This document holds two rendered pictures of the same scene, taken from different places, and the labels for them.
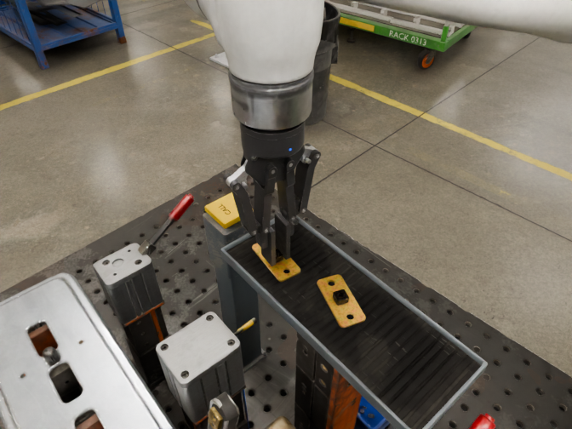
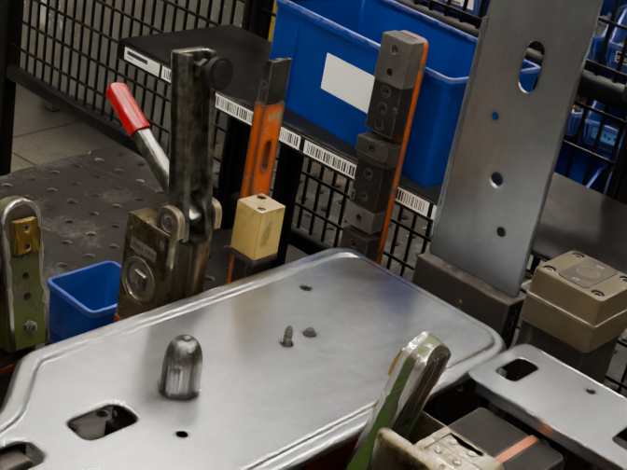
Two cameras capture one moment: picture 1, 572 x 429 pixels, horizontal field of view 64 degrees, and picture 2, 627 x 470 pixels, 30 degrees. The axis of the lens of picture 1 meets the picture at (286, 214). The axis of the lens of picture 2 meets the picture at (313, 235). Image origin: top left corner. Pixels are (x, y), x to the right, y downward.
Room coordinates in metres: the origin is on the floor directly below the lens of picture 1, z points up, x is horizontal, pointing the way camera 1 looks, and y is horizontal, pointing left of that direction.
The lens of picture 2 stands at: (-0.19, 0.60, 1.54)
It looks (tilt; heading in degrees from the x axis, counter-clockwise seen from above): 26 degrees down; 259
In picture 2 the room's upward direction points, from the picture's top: 11 degrees clockwise
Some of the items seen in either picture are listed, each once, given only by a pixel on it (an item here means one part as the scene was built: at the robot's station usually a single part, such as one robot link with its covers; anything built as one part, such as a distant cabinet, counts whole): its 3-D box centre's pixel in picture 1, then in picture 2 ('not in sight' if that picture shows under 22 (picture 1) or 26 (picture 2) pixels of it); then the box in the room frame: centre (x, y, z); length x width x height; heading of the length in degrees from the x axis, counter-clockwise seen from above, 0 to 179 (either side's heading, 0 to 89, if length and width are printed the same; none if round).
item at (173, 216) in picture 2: not in sight; (171, 221); (-0.25, -0.36, 1.06); 0.03 x 0.01 x 0.03; 130
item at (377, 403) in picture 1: (338, 303); not in sight; (0.39, -0.07, 1.16); 0.37 x 0.14 x 0.02; 40
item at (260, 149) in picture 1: (272, 148); not in sight; (0.47, 0.02, 1.36); 0.08 x 0.07 x 0.09; 123
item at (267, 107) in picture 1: (271, 92); not in sight; (0.47, 0.02, 1.43); 0.09 x 0.09 x 0.06
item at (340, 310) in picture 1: (340, 297); not in sight; (0.39, -0.07, 1.17); 0.08 x 0.04 x 0.01; 20
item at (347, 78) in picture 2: not in sight; (394, 80); (-0.52, -0.75, 1.09); 0.30 x 0.17 x 0.13; 125
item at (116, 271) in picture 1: (143, 321); not in sight; (0.55, 0.29, 0.88); 0.11 x 0.10 x 0.36; 130
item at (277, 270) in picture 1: (276, 256); not in sight; (0.47, 0.02, 1.17); 0.08 x 0.04 x 0.01; 33
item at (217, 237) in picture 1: (238, 295); not in sight; (0.59, 0.10, 0.92); 0.08 x 0.08 x 0.44; 40
